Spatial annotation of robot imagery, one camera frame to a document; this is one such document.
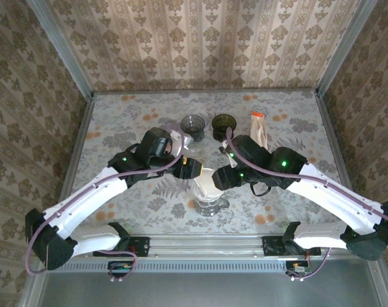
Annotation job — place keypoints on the orange white filter package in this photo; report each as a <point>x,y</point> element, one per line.
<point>259,131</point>

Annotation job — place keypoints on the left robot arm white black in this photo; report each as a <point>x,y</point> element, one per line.
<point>85,198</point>

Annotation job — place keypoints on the floral tablecloth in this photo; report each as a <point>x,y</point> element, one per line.
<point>181,108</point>

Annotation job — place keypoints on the thin aluminium table rail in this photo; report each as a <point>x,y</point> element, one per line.
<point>206,91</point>

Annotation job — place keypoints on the aluminium frame post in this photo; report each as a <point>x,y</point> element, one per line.
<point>344,48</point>
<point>62,51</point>

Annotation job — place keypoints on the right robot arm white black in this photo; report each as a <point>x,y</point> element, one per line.
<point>334,198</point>

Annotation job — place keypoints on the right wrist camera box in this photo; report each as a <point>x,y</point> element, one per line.
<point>231,156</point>

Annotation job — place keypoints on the long aluminium base rail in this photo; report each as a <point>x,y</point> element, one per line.
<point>206,244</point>

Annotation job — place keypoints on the dark green plastic dripper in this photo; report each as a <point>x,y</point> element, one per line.
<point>222,123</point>

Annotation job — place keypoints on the white paper coffee filter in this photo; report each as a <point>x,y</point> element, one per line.
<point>206,182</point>

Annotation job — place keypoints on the smoke grey plastic dripper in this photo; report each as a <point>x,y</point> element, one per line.
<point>193,124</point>

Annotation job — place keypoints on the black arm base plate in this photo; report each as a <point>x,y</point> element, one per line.
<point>270,247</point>
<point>142,246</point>

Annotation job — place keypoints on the grey metal panel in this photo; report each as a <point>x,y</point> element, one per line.
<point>213,288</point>

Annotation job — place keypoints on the grey glass coffee server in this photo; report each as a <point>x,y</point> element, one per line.
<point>209,211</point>

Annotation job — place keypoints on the aluminium side rail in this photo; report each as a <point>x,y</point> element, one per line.
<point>77,150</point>
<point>332,137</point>

